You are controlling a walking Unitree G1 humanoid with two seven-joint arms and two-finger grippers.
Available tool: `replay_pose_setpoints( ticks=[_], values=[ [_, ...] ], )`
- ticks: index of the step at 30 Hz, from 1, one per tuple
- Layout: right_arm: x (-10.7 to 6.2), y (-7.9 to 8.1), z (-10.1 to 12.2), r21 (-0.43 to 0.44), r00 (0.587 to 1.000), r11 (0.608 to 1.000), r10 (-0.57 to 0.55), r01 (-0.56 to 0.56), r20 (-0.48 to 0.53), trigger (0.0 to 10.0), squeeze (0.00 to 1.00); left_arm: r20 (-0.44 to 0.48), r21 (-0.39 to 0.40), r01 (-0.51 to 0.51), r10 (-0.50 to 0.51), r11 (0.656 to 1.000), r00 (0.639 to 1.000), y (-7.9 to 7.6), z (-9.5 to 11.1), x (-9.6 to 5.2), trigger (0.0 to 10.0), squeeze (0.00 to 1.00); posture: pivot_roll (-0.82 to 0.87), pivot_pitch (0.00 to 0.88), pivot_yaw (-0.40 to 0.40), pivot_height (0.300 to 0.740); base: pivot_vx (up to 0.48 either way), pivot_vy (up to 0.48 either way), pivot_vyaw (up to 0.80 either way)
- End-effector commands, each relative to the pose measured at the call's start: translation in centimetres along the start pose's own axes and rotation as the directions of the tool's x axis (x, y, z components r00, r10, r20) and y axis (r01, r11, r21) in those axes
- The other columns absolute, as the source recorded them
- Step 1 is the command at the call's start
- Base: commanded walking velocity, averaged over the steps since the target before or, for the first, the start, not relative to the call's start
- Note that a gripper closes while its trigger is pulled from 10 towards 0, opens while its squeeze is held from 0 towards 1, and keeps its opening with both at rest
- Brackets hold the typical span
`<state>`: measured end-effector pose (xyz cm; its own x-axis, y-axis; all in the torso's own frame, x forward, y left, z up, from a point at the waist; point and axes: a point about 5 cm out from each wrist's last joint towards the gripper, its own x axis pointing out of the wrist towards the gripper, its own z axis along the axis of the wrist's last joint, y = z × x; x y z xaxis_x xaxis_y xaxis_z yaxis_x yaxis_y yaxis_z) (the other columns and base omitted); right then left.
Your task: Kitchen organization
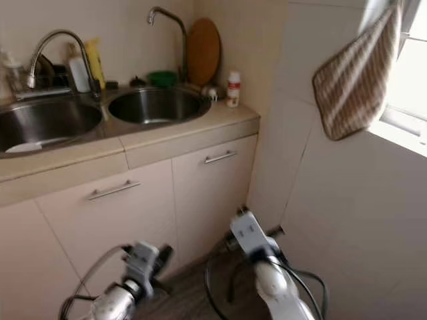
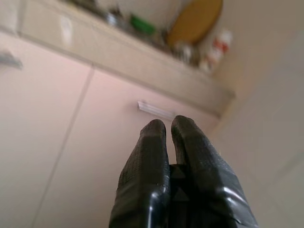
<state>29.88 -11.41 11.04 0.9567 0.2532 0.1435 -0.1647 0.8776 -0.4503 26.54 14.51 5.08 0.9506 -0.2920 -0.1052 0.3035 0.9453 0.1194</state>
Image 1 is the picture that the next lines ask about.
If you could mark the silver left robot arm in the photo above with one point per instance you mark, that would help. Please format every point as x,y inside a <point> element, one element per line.
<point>113,305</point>

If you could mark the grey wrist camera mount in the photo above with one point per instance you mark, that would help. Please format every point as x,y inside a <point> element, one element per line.
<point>248,234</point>
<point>142,261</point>

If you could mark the white pump bottle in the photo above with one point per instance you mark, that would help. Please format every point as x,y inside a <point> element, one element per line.
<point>79,74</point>

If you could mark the tall curved steel faucet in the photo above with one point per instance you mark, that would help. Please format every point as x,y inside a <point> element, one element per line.
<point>183,46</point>

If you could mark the yellow detergent bottle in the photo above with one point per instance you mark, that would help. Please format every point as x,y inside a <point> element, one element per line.
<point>95,63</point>

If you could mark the wide beige cabinet door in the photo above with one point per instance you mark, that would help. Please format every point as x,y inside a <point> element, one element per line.
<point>127,226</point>

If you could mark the white bottle with red label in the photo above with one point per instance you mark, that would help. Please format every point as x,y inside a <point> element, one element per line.
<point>233,92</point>

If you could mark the stainless steel double sink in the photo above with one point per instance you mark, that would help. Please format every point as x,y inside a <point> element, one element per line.
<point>105,110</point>

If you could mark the small black block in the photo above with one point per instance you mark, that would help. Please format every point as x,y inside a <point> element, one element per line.
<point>111,85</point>

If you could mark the green plastic bowl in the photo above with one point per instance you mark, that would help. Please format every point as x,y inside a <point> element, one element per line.
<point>163,78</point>

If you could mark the steel sink stopper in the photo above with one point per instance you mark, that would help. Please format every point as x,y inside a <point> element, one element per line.
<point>211,92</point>

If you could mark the narrow beige cabinet door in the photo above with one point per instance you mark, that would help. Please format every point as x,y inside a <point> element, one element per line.
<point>210,200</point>

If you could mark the brown striped hanging towel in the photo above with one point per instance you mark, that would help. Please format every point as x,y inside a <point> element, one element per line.
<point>353,86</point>

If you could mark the clear soap pump dispenser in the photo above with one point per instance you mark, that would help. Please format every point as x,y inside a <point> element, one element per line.
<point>15,72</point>

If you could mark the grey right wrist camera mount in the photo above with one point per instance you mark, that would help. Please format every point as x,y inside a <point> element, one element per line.
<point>248,234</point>

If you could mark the black sink strainer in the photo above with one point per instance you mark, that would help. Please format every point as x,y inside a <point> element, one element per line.
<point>137,82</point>

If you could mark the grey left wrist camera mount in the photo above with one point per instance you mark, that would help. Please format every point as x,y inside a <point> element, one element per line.
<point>142,261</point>

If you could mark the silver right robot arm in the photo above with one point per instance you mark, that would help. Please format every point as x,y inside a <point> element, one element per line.
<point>270,280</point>

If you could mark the flexible gooseneck steel faucet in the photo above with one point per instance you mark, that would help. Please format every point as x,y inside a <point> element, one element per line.
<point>88,70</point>

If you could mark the round wooden cutting board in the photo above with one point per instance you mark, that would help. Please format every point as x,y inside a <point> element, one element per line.
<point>203,52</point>

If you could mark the plain beige cabinet door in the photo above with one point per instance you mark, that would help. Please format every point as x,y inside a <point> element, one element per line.
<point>33,266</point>

